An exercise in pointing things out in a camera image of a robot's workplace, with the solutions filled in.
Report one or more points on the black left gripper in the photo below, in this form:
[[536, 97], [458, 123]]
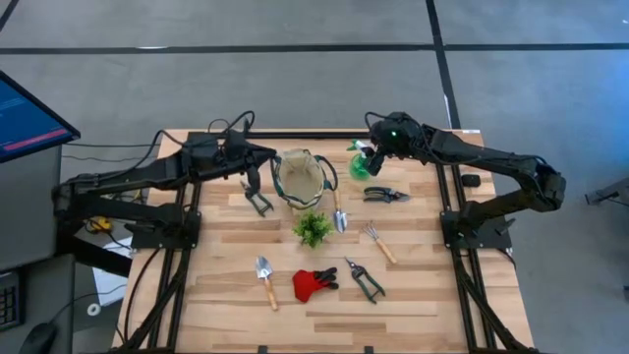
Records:
[[248, 155]]

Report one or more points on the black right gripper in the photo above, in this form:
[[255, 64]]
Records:
[[395, 135]]

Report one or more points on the green white spray bottle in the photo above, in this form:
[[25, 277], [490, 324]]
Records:
[[359, 169]]

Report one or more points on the beige green-trimmed gardening bag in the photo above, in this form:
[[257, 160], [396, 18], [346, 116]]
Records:
[[300, 179]]

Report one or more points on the red black gardening glove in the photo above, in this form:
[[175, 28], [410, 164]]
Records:
[[307, 285]]

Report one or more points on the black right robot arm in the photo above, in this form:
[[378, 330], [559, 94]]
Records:
[[491, 157]]

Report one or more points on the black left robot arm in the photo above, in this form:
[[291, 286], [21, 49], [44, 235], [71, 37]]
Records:
[[123, 179]]

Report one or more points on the artificial plant in white pot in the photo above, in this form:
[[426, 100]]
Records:
[[312, 228]]

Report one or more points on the small black box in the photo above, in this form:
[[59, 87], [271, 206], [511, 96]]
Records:
[[471, 180]]

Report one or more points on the yellow power plug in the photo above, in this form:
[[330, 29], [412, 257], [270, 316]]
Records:
[[100, 224]]

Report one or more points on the white paper sheet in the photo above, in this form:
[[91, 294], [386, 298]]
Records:
[[110, 280]]

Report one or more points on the white tape roll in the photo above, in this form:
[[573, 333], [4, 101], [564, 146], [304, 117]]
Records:
[[89, 310]]

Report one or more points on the grey workstation desk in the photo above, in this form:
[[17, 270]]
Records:
[[29, 211]]

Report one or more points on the blue-screen computer monitor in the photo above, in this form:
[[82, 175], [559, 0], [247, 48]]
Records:
[[29, 118]]

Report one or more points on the dark stand foot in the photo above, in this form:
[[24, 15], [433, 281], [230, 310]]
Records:
[[607, 195]]

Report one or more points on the black computer mouse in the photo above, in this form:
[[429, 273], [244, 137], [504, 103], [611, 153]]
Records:
[[39, 339]]

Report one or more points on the black keyboard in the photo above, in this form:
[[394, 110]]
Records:
[[9, 300]]

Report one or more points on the black metal table frame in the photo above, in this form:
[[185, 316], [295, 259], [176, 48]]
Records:
[[304, 135]]

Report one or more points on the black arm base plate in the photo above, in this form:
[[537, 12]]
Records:
[[189, 237], [452, 237]]

